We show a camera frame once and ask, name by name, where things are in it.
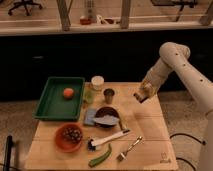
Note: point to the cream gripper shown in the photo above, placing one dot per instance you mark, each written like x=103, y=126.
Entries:
x=147, y=88

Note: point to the brown block eraser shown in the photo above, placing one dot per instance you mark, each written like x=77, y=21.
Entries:
x=140, y=97

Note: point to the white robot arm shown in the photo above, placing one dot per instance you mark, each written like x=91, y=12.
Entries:
x=173, y=57

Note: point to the small metal cup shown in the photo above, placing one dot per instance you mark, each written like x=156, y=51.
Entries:
x=109, y=95

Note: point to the dark brown bowl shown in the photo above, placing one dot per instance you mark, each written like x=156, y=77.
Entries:
x=106, y=111

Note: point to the white lidded cup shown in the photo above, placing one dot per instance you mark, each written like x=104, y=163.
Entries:
x=97, y=82

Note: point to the grey cloth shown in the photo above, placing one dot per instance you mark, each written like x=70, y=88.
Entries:
x=108, y=120

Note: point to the green translucent cup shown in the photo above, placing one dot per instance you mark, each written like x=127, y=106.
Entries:
x=88, y=96

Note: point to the blue sponge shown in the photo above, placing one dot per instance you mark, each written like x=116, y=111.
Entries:
x=89, y=117

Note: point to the silver fork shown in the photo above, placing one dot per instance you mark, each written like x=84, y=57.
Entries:
x=123, y=154

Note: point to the orange ball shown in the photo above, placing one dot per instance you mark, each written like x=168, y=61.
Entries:
x=68, y=93

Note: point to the red bowl on shelf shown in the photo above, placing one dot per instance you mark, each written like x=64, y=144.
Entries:
x=85, y=21

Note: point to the dark grapes bunch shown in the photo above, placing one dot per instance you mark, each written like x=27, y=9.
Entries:
x=72, y=135

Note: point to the green chili pepper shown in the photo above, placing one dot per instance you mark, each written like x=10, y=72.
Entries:
x=98, y=160

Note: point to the white bottle on shelf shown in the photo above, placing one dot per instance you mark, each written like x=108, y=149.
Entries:
x=90, y=10

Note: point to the green plastic tray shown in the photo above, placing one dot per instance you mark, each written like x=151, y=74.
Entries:
x=53, y=106

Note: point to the orange bowl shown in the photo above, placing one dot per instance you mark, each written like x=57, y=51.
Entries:
x=62, y=144

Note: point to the black office chair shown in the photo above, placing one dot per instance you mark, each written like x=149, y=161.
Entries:
x=25, y=4

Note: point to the wooden spoon handle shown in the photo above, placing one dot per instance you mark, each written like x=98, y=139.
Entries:
x=122, y=122

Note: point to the white handled brush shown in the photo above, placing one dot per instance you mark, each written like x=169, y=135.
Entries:
x=94, y=143

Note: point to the black stand post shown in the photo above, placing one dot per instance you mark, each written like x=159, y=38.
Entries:
x=8, y=151

